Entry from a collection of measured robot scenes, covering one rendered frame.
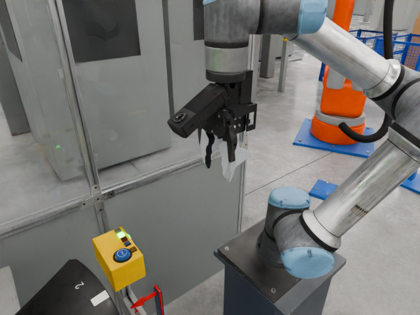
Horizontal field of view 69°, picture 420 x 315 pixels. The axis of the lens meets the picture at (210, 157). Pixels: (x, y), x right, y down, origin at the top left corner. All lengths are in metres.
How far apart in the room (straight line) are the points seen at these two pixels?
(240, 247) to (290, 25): 0.71
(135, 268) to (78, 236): 0.54
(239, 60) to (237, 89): 0.07
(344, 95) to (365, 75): 3.27
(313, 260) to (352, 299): 1.59
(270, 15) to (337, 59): 0.25
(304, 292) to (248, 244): 0.22
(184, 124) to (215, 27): 0.16
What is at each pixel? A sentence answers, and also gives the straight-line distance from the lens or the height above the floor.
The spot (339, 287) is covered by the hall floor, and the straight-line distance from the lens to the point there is 2.40.
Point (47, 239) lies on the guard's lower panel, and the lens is 1.43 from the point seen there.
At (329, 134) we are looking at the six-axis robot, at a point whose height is 0.16.
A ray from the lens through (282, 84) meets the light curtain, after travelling 6.19.
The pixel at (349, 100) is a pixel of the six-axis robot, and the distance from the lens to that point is 4.04.
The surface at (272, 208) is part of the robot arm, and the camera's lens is 0.89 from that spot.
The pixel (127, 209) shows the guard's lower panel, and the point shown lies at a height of 0.86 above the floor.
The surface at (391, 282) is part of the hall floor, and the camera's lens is 2.57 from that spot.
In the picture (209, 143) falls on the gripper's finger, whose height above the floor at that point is 1.49.
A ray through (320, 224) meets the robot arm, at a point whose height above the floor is 1.28.
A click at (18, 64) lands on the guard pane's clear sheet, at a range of 1.16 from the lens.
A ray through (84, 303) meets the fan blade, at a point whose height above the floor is 1.22.
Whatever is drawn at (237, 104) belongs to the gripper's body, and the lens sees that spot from 0.58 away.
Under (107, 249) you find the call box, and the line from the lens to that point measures 1.01.
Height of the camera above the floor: 1.76
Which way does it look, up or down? 29 degrees down
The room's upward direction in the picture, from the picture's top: straight up
